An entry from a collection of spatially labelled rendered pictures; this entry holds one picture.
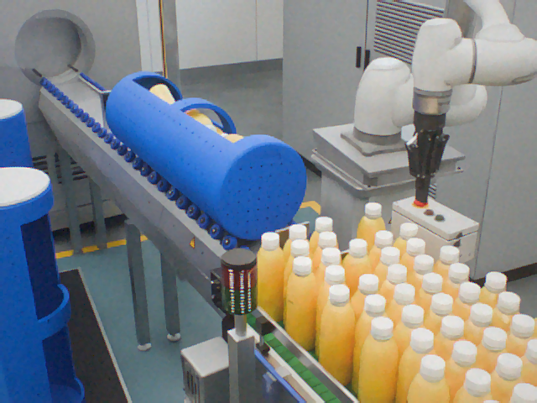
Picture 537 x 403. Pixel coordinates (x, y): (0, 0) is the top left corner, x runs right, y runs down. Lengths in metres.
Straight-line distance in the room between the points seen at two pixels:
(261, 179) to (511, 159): 1.72
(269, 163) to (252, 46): 5.51
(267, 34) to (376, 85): 5.24
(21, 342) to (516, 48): 1.63
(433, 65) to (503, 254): 2.05
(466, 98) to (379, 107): 0.26
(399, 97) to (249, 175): 0.59
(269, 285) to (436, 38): 0.67
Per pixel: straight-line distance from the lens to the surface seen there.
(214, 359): 1.56
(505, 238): 3.44
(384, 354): 1.25
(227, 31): 7.09
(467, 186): 3.29
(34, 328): 2.20
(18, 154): 2.85
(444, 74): 1.57
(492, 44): 1.60
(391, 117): 2.10
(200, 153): 1.82
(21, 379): 2.31
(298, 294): 1.42
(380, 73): 2.07
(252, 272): 1.13
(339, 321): 1.33
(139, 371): 2.92
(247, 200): 1.76
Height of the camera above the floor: 1.83
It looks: 25 degrees down
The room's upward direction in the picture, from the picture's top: straight up
